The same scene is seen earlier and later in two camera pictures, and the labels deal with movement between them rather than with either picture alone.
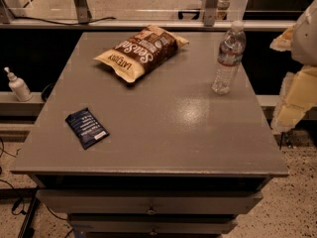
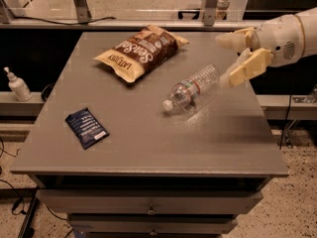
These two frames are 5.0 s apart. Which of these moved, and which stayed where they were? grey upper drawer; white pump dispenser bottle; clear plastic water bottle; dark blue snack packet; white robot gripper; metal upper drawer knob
Moved: white robot gripper; clear plastic water bottle
Stayed: white pump dispenser bottle; grey upper drawer; dark blue snack packet; metal upper drawer knob
